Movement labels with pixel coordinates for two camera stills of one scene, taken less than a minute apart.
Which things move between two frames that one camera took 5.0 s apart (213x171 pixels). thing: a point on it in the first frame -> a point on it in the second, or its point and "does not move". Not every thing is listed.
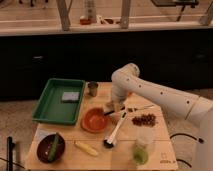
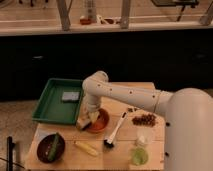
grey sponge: [70, 97] does not move
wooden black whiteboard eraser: [113, 107] -> [83, 121]
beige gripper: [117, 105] -> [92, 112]
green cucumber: [51, 155] does not move
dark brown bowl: [45, 145] does not move
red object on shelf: [85, 21] does not move
